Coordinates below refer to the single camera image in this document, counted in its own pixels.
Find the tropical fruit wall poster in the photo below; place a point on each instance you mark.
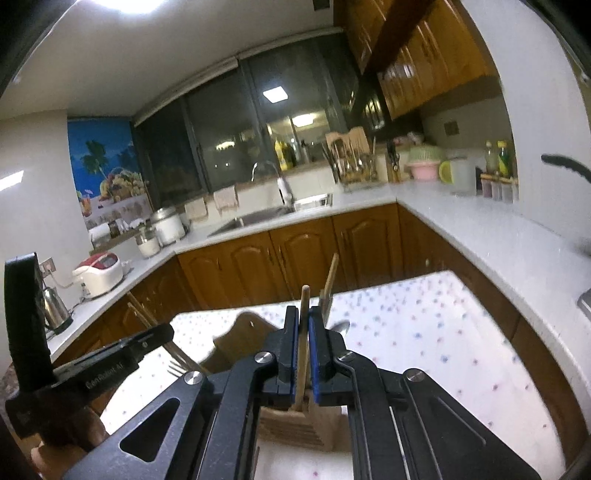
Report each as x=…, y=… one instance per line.
x=108, y=175

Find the white mug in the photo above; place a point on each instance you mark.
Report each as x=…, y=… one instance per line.
x=459, y=175

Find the brown wooden wall cabinets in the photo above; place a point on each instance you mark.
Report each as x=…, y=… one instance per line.
x=415, y=55

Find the knife block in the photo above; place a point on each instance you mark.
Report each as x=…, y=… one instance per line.
x=393, y=164

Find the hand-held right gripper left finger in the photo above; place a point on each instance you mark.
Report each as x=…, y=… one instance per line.
x=292, y=355

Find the chrome kitchen faucet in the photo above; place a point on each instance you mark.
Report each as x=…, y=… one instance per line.
x=277, y=180

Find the utensil drying rack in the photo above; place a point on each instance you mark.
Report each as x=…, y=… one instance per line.
x=353, y=161

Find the yellow capped bottle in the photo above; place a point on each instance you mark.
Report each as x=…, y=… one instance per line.
x=504, y=157

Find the steel spoon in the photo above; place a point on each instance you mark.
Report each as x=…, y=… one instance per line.
x=341, y=327

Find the floral white tablecloth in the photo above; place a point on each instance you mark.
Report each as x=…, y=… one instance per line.
x=438, y=346

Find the steel kitchen sink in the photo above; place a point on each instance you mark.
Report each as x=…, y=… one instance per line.
x=251, y=220

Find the person's left hand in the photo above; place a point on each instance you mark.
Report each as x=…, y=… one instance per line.
x=100, y=434

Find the red white rice cooker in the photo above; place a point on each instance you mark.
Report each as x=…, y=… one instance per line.
x=99, y=274

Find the ceiling light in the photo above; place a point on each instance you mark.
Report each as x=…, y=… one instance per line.
x=124, y=4

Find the beige dish towel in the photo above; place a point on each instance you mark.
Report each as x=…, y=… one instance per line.
x=225, y=198
x=196, y=210

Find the pink green colander stack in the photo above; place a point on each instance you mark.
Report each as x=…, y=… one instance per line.
x=425, y=161

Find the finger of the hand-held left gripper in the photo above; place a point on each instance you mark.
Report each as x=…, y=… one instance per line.
x=147, y=342

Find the steel electric kettle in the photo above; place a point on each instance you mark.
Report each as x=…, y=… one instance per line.
x=56, y=311

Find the brown wooden base cabinets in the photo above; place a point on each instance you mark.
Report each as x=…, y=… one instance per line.
x=300, y=258

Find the white kitchen countertop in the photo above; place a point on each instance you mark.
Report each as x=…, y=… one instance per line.
x=485, y=240

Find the yellow dish soap bottle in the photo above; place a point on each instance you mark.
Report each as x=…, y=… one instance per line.
x=280, y=154

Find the steel fork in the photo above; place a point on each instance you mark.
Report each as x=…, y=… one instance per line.
x=178, y=365

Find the clear oil bottle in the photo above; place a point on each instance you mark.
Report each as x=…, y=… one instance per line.
x=491, y=159

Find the dark kitchen window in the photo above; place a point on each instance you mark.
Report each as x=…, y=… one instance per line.
x=249, y=120

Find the row of spice jars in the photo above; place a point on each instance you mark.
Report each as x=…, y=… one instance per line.
x=497, y=189

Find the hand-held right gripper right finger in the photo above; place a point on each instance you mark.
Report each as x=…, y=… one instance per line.
x=316, y=360

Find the wall power outlet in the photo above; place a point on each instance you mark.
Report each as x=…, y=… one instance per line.
x=452, y=128
x=47, y=268

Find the wooden utensil holder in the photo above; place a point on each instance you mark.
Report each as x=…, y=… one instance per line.
x=240, y=334

